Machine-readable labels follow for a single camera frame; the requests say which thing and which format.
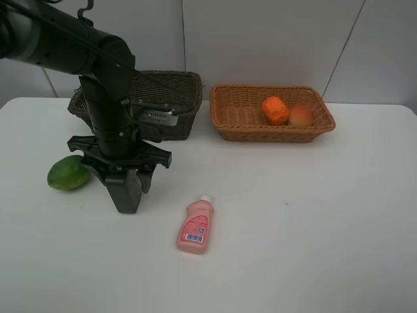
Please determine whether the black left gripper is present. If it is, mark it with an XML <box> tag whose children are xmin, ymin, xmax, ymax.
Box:
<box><xmin>67</xmin><ymin>136</ymin><xmax>172</xmax><ymax>211</ymax></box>

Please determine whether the green papaya fruit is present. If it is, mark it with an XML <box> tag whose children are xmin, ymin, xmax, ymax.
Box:
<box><xmin>47</xmin><ymin>155</ymin><xmax>91</xmax><ymax>191</ymax></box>

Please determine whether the black pump bottle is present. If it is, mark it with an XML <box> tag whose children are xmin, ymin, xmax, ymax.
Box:
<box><xmin>105</xmin><ymin>170</ymin><xmax>142</xmax><ymax>215</ymax></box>

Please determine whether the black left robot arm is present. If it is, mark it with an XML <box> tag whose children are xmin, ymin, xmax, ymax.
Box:
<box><xmin>1</xmin><ymin>1</ymin><xmax>171</xmax><ymax>214</ymax></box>

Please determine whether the peach fruit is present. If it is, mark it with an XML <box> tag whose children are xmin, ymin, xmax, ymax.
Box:
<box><xmin>287</xmin><ymin>106</ymin><xmax>314</xmax><ymax>127</ymax></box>

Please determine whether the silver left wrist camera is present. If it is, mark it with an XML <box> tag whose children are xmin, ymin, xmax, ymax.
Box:
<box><xmin>130</xmin><ymin>100</ymin><xmax>179</xmax><ymax>127</ymax></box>

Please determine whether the dark brown wicker basket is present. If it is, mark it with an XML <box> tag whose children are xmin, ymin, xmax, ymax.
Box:
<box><xmin>68</xmin><ymin>62</ymin><xmax>202</xmax><ymax>145</ymax></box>

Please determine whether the orange wicker basket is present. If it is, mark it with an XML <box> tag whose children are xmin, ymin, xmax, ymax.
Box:
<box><xmin>210</xmin><ymin>84</ymin><xmax>336</xmax><ymax>143</ymax></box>

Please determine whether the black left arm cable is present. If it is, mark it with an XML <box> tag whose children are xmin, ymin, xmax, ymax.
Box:
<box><xmin>6</xmin><ymin>0</ymin><xmax>196</xmax><ymax>144</ymax></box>

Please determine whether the orange tangerine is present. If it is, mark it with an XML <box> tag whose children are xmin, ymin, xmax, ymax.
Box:
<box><xmin>261</xmin><ymin>96</ymin><xmax>289</xmax><ymax>126</ymax></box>

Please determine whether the pink lotion bottle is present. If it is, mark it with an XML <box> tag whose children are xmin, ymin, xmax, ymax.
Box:
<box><xmin>176</xmin><ymin>195</ymin><xmax>214</xmax><ymax>254</ymax></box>

